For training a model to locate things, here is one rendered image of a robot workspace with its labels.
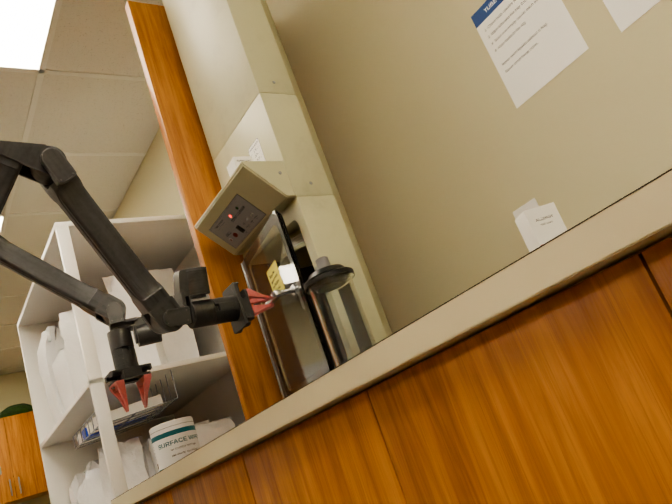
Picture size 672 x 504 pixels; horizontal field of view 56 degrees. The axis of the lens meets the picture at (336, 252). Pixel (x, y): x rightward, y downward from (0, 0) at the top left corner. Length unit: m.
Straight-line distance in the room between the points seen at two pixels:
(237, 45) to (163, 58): 0.43
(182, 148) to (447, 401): 1.31
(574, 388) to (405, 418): 0.27
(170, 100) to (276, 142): 0.54
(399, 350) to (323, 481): 0.34
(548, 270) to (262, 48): 1.25
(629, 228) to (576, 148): 0.90
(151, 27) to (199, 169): 0.52
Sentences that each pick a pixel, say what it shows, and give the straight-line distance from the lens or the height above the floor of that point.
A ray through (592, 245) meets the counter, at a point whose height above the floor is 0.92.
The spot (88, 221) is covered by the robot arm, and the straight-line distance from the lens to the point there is 1.33.
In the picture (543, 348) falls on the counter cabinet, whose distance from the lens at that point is 0.69.
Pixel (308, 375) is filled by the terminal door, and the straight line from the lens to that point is 1.46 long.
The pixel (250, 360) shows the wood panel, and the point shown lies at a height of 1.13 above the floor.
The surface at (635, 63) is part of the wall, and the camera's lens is 1.43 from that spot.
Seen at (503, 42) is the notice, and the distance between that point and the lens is 1.62.
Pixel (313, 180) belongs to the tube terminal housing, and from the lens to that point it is 1.54.
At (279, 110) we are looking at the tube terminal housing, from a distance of 1.63.
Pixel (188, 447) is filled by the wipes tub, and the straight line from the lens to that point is 1.96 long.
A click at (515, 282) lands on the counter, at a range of 0.66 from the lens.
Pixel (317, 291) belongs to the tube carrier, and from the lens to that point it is 1.26.
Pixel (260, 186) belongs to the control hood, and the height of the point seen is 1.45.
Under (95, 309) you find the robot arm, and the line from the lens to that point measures 1.68.
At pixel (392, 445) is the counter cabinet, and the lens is 0.91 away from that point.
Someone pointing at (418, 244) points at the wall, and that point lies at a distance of 1.80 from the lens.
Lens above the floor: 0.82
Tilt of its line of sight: 18 degrees up
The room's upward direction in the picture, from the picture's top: 20 degrees counter-clockwise
